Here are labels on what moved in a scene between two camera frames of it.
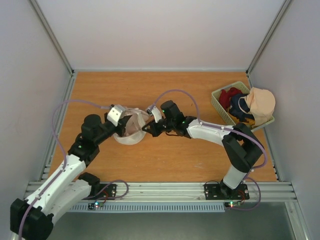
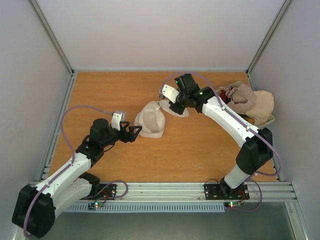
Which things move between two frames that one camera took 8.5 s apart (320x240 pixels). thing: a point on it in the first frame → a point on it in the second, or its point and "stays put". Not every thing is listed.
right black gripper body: (158, 125) → (179, 105)
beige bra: (262, 103) stays put
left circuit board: (92, 206) stays put
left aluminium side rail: (52, 143) stays put
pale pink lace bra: (136, 123) → (243, 98)
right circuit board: (232, 204) stays put
